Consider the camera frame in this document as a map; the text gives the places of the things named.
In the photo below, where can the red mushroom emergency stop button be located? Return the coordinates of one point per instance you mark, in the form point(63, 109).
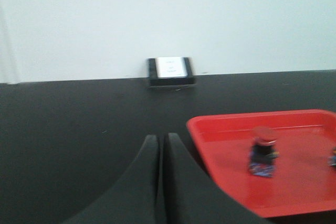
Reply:
point(263, 154)

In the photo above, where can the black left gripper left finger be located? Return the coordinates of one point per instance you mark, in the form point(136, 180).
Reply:
point(132, 198)

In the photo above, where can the red plastic tray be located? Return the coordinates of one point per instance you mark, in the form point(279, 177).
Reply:
point(302, 182)

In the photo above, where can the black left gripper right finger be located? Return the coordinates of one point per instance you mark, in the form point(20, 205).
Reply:
point(191, 196)

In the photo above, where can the black white wall socket box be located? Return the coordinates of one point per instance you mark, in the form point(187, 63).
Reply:
point(170, 71)

